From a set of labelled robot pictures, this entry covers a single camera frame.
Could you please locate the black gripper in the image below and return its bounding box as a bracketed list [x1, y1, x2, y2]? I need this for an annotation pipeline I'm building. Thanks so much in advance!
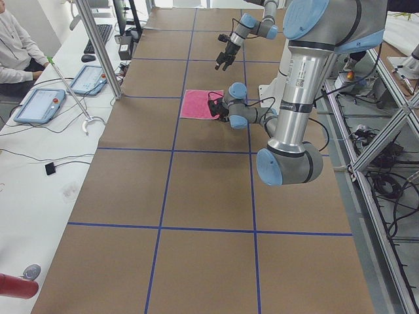
[215, 41, 240, 71]
[216, 97, 229, 122]

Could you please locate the pink towel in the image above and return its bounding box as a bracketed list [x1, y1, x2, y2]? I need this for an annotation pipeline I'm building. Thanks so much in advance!
[180, 90, 224, 120]

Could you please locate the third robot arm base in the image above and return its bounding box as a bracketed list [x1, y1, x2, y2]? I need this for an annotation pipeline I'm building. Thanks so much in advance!
[388, 46, 418, 96]

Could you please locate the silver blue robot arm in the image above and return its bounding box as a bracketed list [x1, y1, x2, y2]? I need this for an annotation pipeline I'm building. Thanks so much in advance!
[215, 0, 280, 71]
[211, 1, 388, 186]

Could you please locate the black box with label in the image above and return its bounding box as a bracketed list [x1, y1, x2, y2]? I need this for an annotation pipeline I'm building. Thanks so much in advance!
[118, 35, 134, 61]

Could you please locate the black monitor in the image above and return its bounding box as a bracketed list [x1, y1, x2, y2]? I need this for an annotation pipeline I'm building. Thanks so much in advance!
[113, 0, 143, 37]

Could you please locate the black keyboard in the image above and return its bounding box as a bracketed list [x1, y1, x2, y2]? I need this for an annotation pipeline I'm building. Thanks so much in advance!
[83, 24, 114, 55]

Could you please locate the long reacher grabber stick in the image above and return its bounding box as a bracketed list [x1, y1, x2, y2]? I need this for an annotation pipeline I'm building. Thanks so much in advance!
[47, 57, 105, 135]

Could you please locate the far blue teach pendant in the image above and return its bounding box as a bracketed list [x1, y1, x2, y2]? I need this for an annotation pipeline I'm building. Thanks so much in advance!
[70, 65, 107, 96]

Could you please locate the blue teach pendant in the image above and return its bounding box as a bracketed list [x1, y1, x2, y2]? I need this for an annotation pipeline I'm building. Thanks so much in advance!
[70, 65, 107, 96]
[14, 88, 66, 124]

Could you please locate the black computer mouse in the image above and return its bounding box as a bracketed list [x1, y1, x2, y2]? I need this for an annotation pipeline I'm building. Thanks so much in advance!
[81, 54, 96, 63]

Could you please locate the near blue teach pendant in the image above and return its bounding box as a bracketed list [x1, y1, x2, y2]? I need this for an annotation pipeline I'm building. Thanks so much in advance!
[14, 88, 66, 124]

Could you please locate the small black square pad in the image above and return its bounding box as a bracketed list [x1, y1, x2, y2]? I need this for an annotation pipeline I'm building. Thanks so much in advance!
[45, 162, 56, 176]

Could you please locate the seated person in white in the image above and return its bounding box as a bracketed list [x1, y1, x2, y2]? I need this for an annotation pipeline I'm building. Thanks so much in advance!
[0, 1, 49, 97]

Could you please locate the round silver lid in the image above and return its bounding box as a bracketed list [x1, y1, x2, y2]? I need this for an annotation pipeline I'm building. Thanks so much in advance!
[22, 264, 41, 281]

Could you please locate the red bottle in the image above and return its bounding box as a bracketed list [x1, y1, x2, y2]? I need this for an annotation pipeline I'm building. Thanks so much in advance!
[0, 273, 39, 300]

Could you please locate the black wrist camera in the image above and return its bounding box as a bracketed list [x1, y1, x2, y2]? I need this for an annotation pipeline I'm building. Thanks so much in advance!
[208, 99, 219, 118]
[217, 34, 230, 43]

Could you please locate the aluminium frame post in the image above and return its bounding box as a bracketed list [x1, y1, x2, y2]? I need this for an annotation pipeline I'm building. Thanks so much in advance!
[75, 0, 122, 100]

